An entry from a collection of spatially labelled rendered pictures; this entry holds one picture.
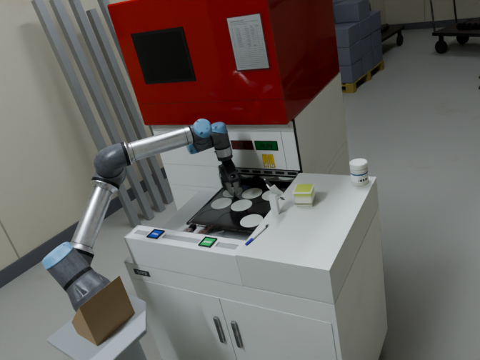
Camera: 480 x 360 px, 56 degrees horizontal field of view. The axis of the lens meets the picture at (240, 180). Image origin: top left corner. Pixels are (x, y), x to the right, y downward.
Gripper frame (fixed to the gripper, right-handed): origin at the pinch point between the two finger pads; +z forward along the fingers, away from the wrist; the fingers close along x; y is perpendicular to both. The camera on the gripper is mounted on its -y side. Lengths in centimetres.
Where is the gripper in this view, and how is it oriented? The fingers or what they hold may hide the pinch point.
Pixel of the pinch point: (234, 195)
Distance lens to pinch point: 211.3
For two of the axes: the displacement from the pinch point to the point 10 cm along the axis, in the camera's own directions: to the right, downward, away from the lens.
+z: 2.0, 8.7, 4.4
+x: -9.6, 2.7, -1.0
